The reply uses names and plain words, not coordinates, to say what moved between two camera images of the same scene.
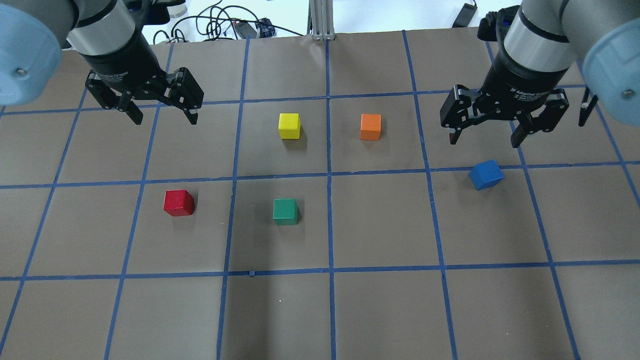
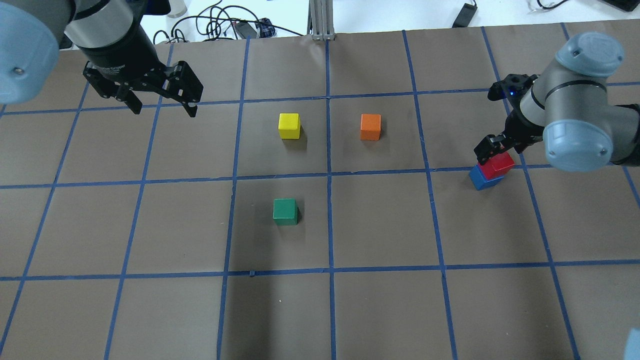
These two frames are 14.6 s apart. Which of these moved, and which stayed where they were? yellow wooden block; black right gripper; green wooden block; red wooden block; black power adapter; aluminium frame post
Moved: black right gripper; red wooden block
Stayed: yellow wooden block; green wooden block; aluminium frame post; black power adapter
